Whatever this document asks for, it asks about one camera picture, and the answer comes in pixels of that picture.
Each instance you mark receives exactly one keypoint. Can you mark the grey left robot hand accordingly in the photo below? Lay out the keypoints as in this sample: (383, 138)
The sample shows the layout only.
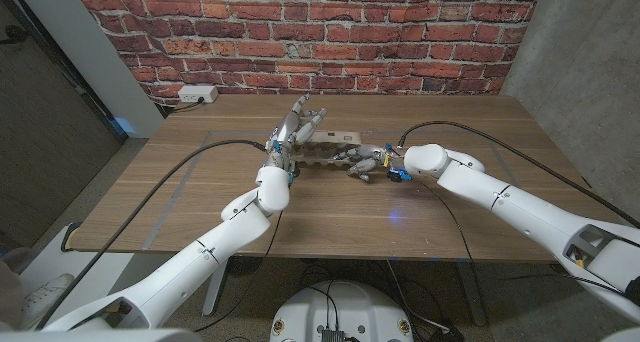
(287, 137)

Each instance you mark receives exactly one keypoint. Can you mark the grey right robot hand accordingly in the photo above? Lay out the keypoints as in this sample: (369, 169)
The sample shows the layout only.
(372, 156)

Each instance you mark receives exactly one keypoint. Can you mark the brown cardboard egg carton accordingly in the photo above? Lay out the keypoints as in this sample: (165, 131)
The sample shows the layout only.
(330, 139)

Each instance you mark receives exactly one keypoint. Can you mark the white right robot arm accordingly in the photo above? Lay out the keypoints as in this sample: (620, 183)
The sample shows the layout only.
(525, 212)

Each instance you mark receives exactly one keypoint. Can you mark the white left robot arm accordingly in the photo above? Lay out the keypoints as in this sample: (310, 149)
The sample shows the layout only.
(200, 262)

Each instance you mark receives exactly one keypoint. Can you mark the white power strip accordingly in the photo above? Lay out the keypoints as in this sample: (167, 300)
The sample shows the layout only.
(197, 93)

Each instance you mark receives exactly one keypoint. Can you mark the black power adapter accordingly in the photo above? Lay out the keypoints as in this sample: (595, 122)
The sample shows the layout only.
(445, 333)

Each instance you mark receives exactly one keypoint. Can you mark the red brick printed backdrop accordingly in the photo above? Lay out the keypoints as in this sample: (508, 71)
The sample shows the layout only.
(325, 32)

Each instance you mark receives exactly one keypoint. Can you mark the black round floor disc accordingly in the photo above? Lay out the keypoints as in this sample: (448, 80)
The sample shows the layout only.
(245, 266)

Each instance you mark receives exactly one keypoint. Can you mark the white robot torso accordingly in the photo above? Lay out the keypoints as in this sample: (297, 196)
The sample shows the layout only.
(350, 307)

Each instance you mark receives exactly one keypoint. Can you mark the white table leg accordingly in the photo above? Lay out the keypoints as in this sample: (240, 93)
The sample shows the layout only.
(216, 287)

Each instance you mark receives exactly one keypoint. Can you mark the grey table leg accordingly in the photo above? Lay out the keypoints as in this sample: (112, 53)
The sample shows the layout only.
(472, 297)

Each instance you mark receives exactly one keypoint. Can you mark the dark grey door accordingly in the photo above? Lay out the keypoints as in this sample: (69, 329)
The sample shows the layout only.
(45, 147)

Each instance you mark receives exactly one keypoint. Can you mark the white shoe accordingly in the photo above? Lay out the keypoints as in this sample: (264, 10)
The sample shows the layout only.
(47, 294)

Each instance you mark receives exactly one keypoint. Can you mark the person leg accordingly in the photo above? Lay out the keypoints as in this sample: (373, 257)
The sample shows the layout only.
(12, 277)

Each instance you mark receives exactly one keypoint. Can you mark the white flat base plate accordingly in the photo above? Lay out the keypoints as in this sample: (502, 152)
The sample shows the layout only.
(52, 256)

